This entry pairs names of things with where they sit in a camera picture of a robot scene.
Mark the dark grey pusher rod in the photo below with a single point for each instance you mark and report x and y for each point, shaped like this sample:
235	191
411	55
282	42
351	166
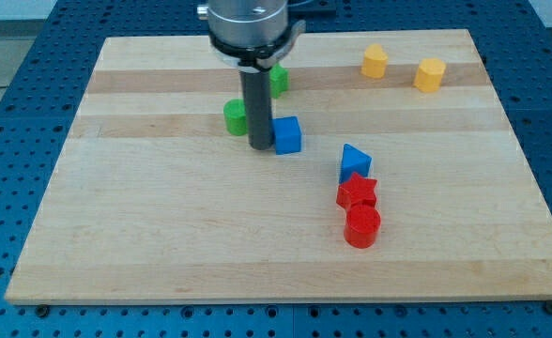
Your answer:
256	93

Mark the blue cube block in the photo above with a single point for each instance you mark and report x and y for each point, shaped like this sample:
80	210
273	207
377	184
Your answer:
287	135

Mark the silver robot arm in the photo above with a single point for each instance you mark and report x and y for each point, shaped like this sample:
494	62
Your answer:
251	36

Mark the blue triangle block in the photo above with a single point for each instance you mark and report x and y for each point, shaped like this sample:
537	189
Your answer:
354	161

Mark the green angular block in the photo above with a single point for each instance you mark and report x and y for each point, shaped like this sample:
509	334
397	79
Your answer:
279	81

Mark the green cylinder block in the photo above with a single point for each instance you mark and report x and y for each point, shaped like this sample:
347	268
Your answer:
235	117

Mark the yellow heart block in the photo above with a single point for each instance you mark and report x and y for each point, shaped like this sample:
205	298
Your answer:
375	61

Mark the red star block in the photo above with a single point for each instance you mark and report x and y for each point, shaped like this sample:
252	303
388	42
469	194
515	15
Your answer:
357	190

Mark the light wooden board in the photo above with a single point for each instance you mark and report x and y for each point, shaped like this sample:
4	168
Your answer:
152	201

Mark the yellow hexagon block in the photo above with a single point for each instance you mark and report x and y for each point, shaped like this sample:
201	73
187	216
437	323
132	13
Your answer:
429	75

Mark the red cylinder block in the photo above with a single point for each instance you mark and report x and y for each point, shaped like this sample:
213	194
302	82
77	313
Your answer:
362	223

